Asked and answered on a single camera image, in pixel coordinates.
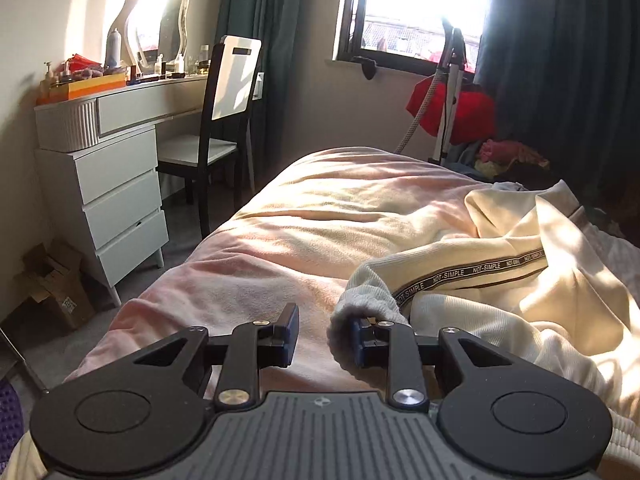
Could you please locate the teal curtain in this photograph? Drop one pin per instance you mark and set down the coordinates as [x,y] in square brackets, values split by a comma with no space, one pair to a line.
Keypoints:
[274,23]
[564,75]

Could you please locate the white dressing table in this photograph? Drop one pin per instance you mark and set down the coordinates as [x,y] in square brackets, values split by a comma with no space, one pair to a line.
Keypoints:
[97,158]

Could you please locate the pile of clothes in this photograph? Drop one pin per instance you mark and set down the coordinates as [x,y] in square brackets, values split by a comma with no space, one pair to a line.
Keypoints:
[495,161]

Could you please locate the pastel tie-dye bed sheet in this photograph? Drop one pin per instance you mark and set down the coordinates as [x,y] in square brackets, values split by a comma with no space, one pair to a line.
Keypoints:
[140,404]

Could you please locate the wavy vanity mirror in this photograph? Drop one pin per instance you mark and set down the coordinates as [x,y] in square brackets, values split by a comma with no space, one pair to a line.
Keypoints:
[153,32]

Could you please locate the teal curtain left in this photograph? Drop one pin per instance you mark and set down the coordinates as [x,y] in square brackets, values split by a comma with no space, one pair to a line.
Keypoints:
[274,23]

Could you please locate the cream white sweatpants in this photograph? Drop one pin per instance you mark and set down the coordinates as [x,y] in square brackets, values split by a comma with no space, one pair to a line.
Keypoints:
[539,281]

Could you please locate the black framed window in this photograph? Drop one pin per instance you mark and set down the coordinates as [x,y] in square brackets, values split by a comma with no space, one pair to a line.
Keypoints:
[407,35]

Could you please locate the teal curtain right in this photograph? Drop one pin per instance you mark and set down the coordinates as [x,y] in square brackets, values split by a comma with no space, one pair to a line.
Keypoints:
[564,75]

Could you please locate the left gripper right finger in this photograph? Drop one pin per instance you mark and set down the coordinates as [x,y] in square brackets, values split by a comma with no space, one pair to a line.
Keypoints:
[397,349]

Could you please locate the orange box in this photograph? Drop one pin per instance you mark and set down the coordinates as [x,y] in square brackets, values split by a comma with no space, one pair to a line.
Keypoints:
[79,89]

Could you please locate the black white chair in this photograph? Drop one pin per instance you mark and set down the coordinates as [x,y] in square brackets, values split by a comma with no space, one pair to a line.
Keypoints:
[225,117]

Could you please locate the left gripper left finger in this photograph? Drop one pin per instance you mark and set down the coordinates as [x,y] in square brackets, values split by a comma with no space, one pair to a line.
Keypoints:
[250,348]

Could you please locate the cardboard box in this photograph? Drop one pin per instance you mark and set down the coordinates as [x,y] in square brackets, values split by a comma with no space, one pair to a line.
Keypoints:
[51,277]

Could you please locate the garment steamer stand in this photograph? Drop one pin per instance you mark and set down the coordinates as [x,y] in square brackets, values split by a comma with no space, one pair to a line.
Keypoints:
[450,72]

